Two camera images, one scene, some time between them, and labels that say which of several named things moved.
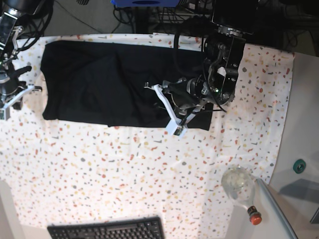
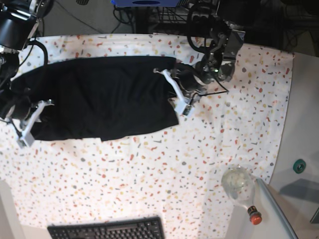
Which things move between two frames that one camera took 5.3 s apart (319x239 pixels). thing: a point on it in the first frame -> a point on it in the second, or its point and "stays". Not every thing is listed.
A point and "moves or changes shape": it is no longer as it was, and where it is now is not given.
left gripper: (10, 85) -> (22, 110)
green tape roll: (299, 166) stays
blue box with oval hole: (145, 3) stays
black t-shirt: (103, 83) moves or changes shape
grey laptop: (296, 201) stays
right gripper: (187, 94) -> (191, 81)
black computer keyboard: (144, 228) stays
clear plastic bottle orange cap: (239, 182) stays
